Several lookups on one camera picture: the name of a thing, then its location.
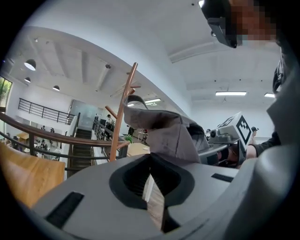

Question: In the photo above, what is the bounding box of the small wooden table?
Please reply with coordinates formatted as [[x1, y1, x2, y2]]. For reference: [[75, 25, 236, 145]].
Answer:
[[127, 142, 151, 157]]

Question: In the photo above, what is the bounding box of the large round pendant lamp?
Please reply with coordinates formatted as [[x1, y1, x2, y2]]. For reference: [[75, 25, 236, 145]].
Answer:
[[23, 59, 37, 71]]

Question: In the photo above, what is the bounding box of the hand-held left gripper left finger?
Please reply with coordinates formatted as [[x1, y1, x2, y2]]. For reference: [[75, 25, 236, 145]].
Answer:
[[30, 153, 163, 240]]

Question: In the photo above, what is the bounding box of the person's face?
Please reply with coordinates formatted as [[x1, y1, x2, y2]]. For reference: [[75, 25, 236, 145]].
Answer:
[[231, 0, 282, 45]]

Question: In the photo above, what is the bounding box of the black metal balcony railing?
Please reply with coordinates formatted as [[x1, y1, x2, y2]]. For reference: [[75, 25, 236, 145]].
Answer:
[[18, 97, 77, 126]]

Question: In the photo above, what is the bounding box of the person's right forearm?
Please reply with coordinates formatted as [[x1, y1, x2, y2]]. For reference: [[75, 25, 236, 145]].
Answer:
[[246, 131, 282, 159]]

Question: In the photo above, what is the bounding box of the wooden table with white legs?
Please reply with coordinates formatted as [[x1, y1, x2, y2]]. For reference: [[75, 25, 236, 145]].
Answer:
[[0, 142, 67, 210]]

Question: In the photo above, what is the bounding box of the person's right hand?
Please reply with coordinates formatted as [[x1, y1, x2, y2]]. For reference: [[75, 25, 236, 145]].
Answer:
[[217, 144, 240, 168]]

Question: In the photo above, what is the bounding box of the grey baseball cap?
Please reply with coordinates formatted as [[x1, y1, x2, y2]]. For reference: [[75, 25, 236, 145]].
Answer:
[[123, 94, 211, 165]]

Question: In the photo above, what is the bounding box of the black head-mounted camera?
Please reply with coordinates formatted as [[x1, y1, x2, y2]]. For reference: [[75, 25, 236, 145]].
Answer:
[[198, 0, 238, 49]]

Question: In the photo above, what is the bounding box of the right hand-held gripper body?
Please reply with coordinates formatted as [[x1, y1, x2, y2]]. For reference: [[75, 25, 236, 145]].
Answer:
[[208, 112, 253, 153]]

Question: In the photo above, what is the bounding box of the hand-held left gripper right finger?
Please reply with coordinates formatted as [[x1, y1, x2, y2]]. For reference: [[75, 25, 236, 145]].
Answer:
[[150, 153, 240, 240]]

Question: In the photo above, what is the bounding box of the dark staircase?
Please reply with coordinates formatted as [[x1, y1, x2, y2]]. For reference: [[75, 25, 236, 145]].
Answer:
[[67, 127, 111, 174]]

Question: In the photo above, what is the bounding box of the wooden handrail black metal railing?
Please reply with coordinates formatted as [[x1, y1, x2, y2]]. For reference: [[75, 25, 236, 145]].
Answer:
[[0, 112, 130, 170]]

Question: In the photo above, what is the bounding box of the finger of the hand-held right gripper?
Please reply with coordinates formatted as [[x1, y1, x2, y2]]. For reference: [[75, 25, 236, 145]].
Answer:
[[198, 143, 220, 165]]

